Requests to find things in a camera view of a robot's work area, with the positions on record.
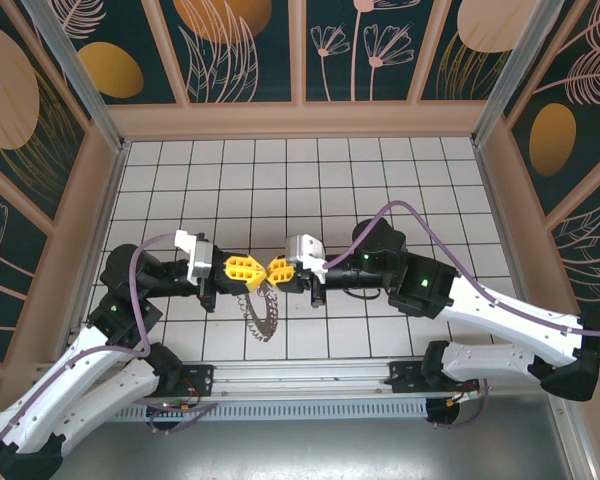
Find black mounting plate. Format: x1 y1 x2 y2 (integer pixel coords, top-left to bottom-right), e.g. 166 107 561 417
388 360 427 396
179 364 216 399

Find aluminium side rail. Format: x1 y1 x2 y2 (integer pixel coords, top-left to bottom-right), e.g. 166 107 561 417
49 141 131 374
472 142 600 480

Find aluminium frame post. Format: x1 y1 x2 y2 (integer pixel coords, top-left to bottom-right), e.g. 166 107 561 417
22 0 130 154
470 0 567 149

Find short purple base cable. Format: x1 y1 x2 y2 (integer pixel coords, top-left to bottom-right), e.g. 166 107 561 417
124 392 220 435
429 377 492 431

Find grey slotted cable duct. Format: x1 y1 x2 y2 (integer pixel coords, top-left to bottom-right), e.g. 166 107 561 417
114 398 429 424

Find silver metal chain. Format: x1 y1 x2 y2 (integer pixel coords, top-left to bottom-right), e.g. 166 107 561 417
238 285 281 345

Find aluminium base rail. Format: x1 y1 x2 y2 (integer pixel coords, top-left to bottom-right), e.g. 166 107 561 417
179 360 426 399

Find red power wires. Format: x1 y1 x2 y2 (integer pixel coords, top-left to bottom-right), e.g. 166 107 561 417
177 382 204 416
447 389 481 406

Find grey metal base sheet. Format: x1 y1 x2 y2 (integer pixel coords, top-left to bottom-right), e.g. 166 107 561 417
32 418 581 480

